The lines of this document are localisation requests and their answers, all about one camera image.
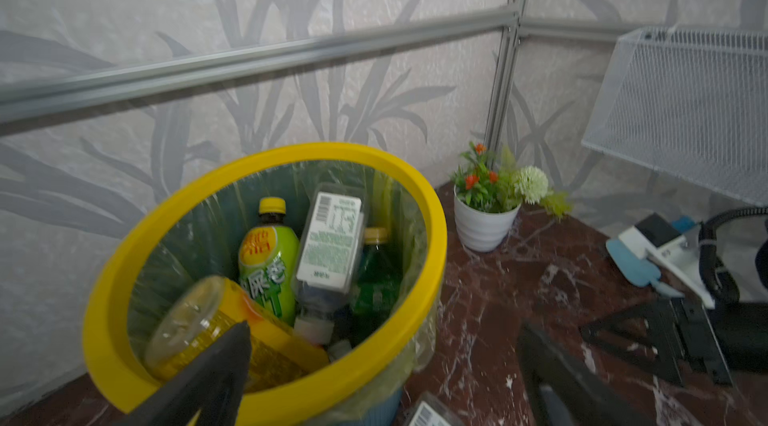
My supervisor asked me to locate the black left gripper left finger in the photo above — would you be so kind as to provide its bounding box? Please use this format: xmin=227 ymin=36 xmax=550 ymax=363
xmin=117 ymin=322 xmax=251 ymax=425

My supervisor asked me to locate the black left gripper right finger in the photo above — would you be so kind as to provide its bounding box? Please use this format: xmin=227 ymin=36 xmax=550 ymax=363
xmin=517 ymin=322 xmax=653 ymax=425

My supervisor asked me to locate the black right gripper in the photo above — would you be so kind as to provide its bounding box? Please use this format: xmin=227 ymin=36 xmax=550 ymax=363
xmin=579 ymin=298 xmax=767 ymax=386

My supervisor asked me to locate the yellow orange drink bottle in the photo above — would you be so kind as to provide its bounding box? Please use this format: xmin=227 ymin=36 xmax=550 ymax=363
xmin=142 ymin=274 xmax=330 ymax=394

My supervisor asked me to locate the green label juice bottle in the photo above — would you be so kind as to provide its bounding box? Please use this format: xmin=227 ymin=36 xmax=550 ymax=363
xmin=238 ymin=197 xmax=300 ymax=326

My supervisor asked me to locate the white cap bottle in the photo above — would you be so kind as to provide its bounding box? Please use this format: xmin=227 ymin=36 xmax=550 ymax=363
xmin=291 ymin=182 xmax=368 ymax=346
xmin=404 ymin=392 xmax=464 ymax=426

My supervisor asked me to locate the green soda bottle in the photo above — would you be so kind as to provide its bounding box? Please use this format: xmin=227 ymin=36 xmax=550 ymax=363
xmin=350 ymin=226 xmax=402 ymax=346

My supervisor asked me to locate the green plastic bin liner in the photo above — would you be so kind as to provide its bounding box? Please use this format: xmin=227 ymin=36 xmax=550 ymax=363
xmin=127 ymin=159 xmax=439 ymax=425

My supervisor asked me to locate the teal ribbed trash bin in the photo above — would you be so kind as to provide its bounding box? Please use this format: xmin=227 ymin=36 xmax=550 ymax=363
xmin=82 ymin=142 xmax=447 ymax=425

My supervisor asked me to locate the white plant pot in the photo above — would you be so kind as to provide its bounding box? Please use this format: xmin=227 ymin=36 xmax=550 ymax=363
xmin=454 ymin=193 xmax=521 ymax=253

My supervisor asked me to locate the green artificial plant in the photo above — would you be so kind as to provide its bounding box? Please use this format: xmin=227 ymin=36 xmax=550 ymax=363
xmin=451 ymin=142 xmax=572 ymax=218

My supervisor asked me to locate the white wire mesh basket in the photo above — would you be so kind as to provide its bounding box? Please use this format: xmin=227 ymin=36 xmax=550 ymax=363
xmin=581 ymin=26 xmax=767 ymax=205

